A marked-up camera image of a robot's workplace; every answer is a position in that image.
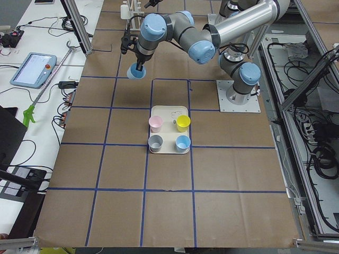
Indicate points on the white ikea cup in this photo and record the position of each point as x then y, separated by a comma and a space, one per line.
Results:
125, 12

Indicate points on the black red electronics box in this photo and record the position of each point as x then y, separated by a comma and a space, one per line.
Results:
11, 39

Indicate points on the black power adapter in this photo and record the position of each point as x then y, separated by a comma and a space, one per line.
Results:
67, 84

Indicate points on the green handled reacher grabber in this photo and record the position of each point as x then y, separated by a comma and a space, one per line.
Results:
28, 113

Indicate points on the black monitor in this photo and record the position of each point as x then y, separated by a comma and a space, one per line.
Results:
12, 134

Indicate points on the pink cup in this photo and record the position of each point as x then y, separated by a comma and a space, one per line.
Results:
155, 123

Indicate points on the grey cup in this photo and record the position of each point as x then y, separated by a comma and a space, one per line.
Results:
155, 143

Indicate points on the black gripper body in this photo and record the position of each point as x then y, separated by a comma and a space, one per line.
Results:
141, 58
153, 2

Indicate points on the cream bunny tray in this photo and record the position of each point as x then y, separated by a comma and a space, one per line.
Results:
169, 132

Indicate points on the blue teach pendant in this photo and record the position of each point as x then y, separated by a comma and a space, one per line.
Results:
34, 71

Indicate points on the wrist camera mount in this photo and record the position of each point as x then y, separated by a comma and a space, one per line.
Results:
128, 42

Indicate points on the light blue cup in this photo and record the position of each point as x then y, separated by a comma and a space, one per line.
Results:
182, 143
132, 73

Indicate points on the yellow cup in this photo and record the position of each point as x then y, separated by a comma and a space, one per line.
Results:
182, 123

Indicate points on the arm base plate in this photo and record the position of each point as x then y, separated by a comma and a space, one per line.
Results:
233, 102
211, 18

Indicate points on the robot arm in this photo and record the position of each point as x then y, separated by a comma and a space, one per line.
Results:
201, 46

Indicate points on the aluminium frame post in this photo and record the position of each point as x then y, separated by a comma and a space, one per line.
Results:
74, 16

